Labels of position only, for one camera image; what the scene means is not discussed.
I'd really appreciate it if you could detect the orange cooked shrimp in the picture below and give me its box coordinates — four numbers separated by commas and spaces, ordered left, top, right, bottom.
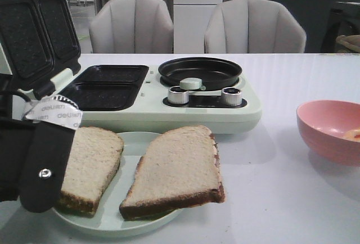
343, 129, 360, 142

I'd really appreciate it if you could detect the mint green round plate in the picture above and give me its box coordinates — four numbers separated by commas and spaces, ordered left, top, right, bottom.
52, 132, 182, 237

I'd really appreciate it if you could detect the white refrigerator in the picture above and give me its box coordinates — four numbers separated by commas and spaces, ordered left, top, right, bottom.
173, 0, 223, 53

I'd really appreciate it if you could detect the left silver control knob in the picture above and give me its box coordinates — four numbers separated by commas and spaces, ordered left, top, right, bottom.
167, 86, 190, 105

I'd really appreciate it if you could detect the mint green pan handle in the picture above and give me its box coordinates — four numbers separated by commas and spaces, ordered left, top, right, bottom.
179, 78, 206, 91

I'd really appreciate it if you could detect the left grey upholstered chair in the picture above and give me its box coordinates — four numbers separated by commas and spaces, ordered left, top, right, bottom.
89, 0, 174, 53

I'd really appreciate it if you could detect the pink plastic bowl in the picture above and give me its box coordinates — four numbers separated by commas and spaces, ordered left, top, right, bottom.
296, 100, 359, 166

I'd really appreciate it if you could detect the grey upholstered chair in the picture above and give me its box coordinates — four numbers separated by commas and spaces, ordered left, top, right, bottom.
89, 0, 174, 53
204, 0, 307, 53

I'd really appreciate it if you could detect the black round frying pan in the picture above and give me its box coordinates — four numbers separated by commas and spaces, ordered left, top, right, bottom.
158, 57, 242, 91

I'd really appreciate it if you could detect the white bread slice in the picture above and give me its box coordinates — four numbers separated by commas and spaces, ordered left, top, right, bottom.
56, 126, 124, 216
119, 125, 226, 220

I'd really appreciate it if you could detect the black gripper with tape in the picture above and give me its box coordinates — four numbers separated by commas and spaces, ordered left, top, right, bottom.
1, 75, 82, 213

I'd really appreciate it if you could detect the mint green breakfast maker base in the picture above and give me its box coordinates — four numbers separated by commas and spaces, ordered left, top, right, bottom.
51, 65, 262, 134

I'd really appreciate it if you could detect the right silver control knob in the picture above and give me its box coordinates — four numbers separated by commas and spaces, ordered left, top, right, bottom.
220, 87, 242, 106

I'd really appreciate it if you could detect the mint green hinged lid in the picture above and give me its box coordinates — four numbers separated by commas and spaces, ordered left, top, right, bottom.
1, 0, 81, 99

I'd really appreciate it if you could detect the silver control knob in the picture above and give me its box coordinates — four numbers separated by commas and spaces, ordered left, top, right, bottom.
167, 86, 190, 105
220, 87, 242, 106

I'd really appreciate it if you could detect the right grey upholstered chair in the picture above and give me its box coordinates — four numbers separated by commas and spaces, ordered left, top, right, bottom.
204, 0, 307, 53

